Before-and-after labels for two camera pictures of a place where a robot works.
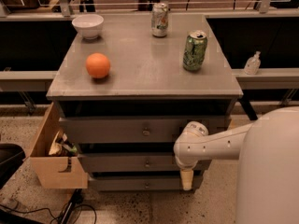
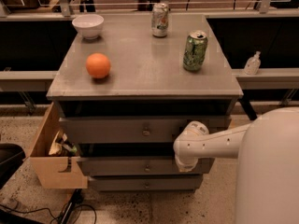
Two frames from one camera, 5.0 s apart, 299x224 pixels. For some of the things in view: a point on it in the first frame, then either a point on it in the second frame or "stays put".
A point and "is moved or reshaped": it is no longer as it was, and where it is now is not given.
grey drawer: (107, 162) is moved or reshaped
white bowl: (89, 25) stays put
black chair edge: (11, 157) stays put
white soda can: (160, 20) stays put
